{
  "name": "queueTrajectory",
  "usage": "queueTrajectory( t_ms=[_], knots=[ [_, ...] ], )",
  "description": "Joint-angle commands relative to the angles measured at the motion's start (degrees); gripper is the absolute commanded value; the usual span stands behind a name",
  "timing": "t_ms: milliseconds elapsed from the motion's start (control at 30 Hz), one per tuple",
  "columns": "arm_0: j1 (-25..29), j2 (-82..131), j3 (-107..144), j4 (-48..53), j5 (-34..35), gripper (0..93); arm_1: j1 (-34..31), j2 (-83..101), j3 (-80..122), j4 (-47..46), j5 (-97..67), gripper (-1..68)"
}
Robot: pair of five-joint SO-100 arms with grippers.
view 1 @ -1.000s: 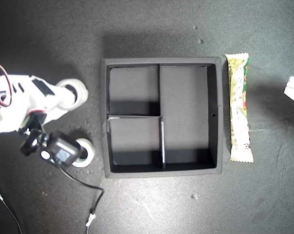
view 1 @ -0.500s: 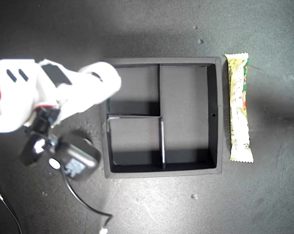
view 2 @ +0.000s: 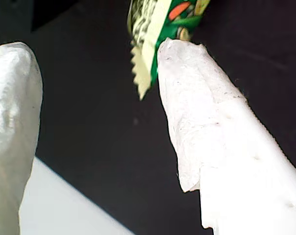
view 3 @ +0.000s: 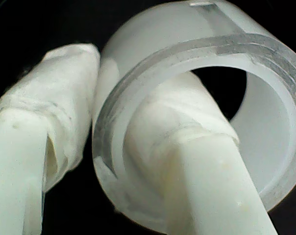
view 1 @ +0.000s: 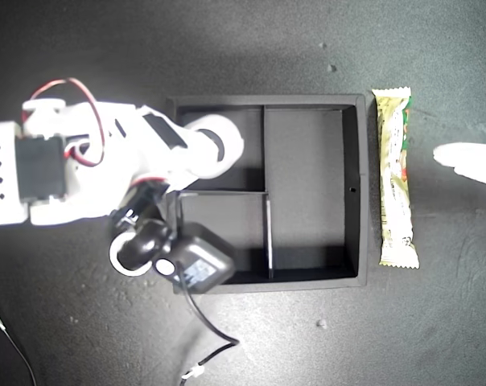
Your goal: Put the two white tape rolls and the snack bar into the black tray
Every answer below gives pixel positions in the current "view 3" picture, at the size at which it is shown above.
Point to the large white tape roll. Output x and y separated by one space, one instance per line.
162 31

